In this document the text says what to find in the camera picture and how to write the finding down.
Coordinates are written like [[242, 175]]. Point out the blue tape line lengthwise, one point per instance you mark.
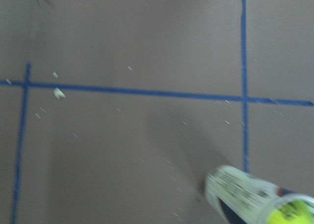
[[244, 88]]

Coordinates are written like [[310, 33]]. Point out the blue tape line near ball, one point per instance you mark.
[[19, 148]]

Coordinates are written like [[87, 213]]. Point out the tennis ball can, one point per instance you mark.
[[241, 198]]

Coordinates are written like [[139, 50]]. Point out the blue tape line front crosswise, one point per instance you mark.
[[157, 93]]

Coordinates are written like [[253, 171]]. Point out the yellow tennis ball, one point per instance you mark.
[[294, 212]]

